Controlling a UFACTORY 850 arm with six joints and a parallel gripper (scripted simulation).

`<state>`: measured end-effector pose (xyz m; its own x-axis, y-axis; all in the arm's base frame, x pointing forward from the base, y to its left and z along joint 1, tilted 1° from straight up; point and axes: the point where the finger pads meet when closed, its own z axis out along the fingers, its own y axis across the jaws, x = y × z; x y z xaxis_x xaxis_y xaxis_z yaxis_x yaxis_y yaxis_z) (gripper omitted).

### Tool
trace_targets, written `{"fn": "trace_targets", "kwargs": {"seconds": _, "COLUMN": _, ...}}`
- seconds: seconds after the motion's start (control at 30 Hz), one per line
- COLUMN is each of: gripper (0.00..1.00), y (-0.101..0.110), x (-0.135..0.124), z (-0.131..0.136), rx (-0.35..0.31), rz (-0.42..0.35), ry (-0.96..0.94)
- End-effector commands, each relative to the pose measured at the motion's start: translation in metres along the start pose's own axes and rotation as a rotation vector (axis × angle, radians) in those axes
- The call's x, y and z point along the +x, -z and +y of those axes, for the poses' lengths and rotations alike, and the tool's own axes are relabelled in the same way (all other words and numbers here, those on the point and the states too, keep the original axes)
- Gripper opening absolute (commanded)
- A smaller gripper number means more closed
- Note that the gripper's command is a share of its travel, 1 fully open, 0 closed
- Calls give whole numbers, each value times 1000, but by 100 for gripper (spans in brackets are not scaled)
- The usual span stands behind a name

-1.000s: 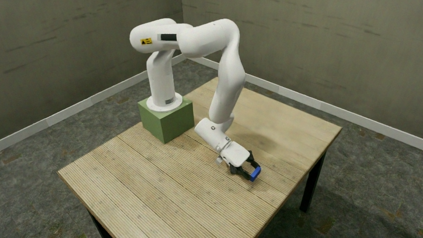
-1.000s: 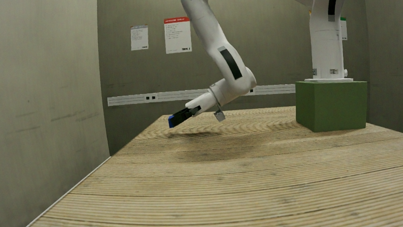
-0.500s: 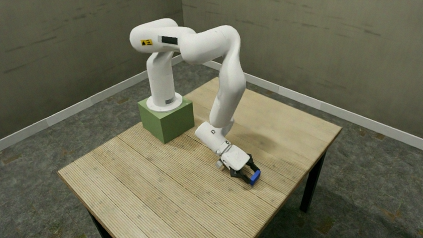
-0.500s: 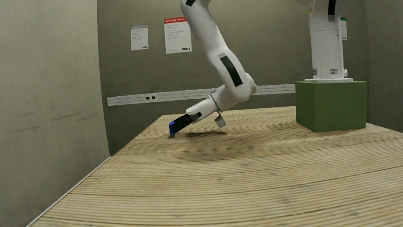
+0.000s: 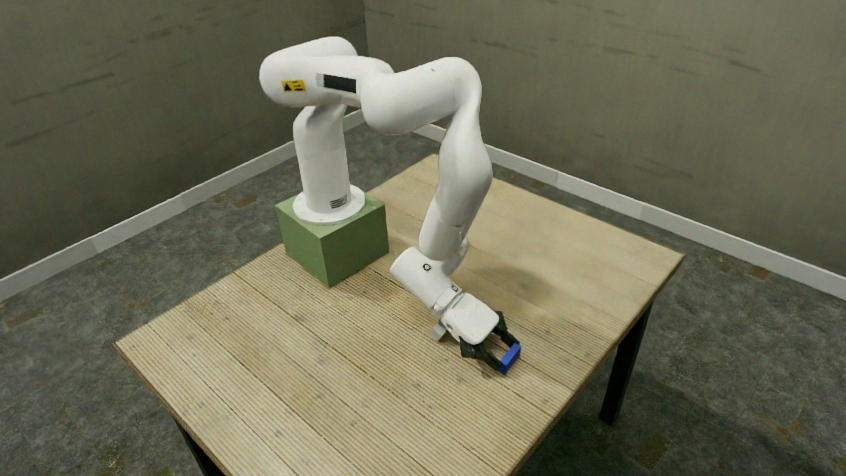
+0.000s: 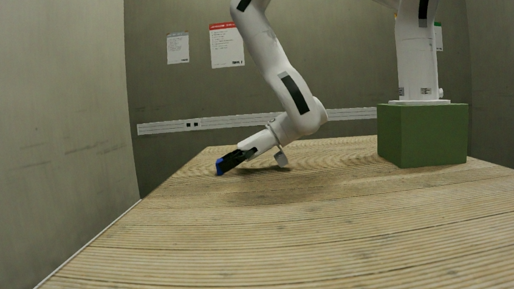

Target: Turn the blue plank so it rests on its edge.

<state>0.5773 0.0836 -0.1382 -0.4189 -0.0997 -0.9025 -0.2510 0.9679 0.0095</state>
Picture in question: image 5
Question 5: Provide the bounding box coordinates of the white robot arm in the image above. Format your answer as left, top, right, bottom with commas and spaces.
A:
259, 37, 493, 317

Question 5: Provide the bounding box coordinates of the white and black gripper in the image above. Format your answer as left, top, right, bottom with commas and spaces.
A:
441, 293, 520, 371

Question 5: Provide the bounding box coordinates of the blue rectangular block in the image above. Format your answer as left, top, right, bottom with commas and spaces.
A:
498, 343, 521, 374

